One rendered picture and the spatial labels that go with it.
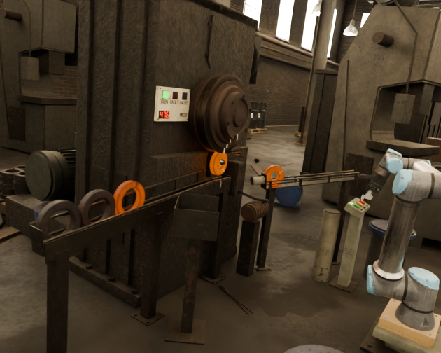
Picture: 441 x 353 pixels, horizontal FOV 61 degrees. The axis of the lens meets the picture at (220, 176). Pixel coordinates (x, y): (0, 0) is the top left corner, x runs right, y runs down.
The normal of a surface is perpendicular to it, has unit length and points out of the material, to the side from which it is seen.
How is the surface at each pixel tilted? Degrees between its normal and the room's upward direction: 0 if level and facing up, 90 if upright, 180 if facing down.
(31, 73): 90
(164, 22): 90
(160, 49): 90
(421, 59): 90
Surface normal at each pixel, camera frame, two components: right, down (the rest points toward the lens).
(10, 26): -0.41, 0.16
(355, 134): -0.74, 0.07
